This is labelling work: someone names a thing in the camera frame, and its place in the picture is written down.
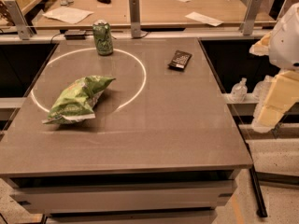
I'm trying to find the right metal bracket post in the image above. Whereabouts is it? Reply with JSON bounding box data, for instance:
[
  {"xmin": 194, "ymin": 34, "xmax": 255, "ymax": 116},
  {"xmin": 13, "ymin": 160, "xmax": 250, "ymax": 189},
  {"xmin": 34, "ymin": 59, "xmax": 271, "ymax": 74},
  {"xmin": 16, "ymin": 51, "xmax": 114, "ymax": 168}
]
[{"xmin": 241, "ymin": 0, "xmax": 262, "ymax": 35}]

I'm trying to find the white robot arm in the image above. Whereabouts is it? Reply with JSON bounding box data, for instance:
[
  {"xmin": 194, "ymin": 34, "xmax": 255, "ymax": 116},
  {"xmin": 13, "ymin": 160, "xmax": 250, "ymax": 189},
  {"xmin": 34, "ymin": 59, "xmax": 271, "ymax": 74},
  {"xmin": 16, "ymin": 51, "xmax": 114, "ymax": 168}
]
[{"xmin": 249, "ymin": 3, "xmax": 299, "ymax": 133}]

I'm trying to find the black power adapter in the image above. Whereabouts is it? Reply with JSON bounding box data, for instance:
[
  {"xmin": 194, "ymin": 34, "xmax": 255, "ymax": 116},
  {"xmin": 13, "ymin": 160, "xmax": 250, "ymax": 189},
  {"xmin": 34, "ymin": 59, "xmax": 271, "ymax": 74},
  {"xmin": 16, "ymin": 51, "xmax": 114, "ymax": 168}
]
[{"xmin": 64, "ymin": 30, "xmax": 86, "ymax": 40}]

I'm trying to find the white paper sheet right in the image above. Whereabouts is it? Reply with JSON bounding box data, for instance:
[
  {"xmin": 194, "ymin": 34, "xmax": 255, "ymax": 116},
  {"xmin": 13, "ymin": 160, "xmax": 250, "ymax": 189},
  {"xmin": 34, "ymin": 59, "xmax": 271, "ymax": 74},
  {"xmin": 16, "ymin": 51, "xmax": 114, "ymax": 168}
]
[{"xmin": 186, "ymin": 12, "xmax": 223, "ymax": 27}]

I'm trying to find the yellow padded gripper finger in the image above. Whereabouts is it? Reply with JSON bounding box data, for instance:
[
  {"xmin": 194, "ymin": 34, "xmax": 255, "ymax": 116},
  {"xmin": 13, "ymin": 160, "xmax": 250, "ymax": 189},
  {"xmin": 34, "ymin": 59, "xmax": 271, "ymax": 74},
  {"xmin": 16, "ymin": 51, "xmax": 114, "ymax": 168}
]
[
  {"xmin": 251, "ymin": 70, "xmax": 299, "ymax": 133},
  {"xmin": 249, "ymin": 33, "xmax": 271, "ymax": 56}
]

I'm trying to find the white paper sheet left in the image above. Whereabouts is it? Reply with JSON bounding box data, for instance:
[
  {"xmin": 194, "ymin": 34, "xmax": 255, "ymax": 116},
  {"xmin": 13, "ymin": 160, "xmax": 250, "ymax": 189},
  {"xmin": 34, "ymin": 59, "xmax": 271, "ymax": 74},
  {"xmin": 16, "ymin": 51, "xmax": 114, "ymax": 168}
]
[{"xmin": 43, "ymin": 7, "xmax": 93, "ymax": 24}]

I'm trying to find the clear sanitizer bottle right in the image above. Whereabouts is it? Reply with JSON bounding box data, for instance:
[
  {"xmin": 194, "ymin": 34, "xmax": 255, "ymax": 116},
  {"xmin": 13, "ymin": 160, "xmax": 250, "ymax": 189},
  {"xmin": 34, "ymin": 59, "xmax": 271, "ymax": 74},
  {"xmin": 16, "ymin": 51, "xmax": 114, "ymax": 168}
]
[{"xmin": 252, "ymin": 76, "xmax": 272, "ymax": 100}]

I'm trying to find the clear sanitizer bottle left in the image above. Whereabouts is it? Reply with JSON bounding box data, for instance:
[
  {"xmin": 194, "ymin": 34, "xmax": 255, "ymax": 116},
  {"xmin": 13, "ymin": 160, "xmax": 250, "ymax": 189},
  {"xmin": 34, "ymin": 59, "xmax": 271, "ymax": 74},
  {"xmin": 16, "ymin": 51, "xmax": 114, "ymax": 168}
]
[{"xmin": 231, "ymin": 77, "xmax": 248, "ymax": 103}]

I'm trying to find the green chip bag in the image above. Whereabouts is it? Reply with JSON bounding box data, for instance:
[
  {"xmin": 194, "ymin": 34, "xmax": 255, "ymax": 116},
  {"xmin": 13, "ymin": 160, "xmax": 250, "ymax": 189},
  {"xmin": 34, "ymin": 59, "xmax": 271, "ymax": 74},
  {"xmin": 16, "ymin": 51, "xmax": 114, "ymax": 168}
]
[{"xmin": 42, "ymin": 76, "xmax": 115, "ymax": 124}]

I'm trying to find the metal bracket post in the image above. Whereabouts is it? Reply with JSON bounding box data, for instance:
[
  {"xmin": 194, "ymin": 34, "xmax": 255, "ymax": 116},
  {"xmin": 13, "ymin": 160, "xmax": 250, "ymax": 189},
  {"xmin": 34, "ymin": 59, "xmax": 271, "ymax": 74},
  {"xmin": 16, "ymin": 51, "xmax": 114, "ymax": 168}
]
[
  {"xmin": 4, "ymin": 0, "xmax": 33, "ymax": 40},
  {"xmin": 129, "ymin": 0, "xmax": 141, "ymax": 38},
  {"xmin": 241, "ymin": 0, "xmax": 262, "ymax": 35}
]

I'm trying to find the white drawer cabinet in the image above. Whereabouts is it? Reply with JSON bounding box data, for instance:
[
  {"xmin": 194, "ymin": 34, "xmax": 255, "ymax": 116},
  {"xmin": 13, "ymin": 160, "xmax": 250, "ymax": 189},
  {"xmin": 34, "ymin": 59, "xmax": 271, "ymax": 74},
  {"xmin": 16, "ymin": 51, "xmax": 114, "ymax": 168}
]
[{"xmin": 12, "ymin": 180, "xmax": 236, "ymax": 224}]

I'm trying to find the wooden back desk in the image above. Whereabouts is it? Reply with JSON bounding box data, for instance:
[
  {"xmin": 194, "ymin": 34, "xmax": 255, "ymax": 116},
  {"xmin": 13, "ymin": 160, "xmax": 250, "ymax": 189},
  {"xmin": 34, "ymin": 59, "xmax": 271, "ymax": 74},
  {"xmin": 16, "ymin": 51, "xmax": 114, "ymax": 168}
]
[{"xmin": 32, "ymin": 0, "xmax": 277, "ymax": 30}]

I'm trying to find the clear sanitizer bottle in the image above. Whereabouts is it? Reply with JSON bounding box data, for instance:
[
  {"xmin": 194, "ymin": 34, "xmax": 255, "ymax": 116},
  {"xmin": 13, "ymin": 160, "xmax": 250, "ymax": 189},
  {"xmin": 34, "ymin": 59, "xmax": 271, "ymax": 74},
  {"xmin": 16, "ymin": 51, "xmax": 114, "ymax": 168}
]
[
  {"xmin": 252, "ymin": 76, "xmax": 272, "ymax": 100},
  {"xmin": 231, "ymin": 77, "xmax": 248, "ymax": 103}
]

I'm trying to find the middle metal bracket post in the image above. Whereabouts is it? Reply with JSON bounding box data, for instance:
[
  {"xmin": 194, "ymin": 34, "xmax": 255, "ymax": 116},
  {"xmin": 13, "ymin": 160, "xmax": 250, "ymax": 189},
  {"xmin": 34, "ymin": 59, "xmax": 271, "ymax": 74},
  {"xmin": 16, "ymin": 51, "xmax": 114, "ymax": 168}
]
[{"xmin": 129, "ymin": 0, "xmax": 141, "ymax": 38}]

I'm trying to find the dark snack packet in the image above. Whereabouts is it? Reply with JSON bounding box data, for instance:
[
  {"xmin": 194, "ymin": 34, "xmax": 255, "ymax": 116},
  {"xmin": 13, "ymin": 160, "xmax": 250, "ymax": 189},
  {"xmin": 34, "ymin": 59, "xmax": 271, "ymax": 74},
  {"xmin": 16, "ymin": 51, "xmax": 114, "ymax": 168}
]
[{"xmin": 168, "ymin": 50, "xmax": 192, "ymax": 70}]

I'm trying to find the left metal bracket post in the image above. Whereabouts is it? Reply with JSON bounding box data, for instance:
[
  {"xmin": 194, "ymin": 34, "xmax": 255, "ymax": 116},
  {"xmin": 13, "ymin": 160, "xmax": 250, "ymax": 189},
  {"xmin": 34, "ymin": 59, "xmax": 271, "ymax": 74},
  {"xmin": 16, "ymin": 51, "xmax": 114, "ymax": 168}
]
[{"xmin": 4, "ymin": 0, "xmax": 33, "ymax": 40}]

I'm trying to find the green soda can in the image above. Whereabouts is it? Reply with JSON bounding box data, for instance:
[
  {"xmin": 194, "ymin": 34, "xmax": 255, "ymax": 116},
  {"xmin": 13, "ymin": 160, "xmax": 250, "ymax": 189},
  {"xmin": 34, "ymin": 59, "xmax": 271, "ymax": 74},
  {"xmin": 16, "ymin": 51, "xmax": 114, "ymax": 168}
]
[{"xmin": 93, "ymin": 20, "xmax": 113, "ymax": 56}]

